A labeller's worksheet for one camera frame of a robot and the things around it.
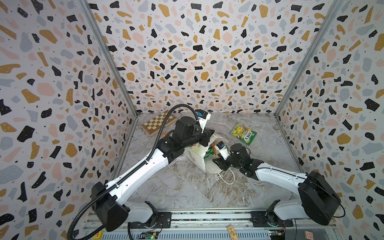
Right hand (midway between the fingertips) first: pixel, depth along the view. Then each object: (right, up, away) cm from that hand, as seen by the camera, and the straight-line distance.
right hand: (216, 157), depth 85 cm
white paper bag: (-12, +4, -7) cm, 14 cm away
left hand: (-2, +16, -17) cm, 23 cm away
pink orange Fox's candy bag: (0, 0, +8) cm, 8 cm away
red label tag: (+42, -33, -15) cm, 56 cm away
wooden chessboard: (-43, +18, +25) cm, 53 cm away
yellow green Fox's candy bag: (+21, +12, +21) cm, 33 cm away
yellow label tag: (-56, -33, -16) cm, 66 cm away
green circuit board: (-33, -34, -15) cm, 50 cm away
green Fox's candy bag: (-3, +3, +4) cm, 6 cm away
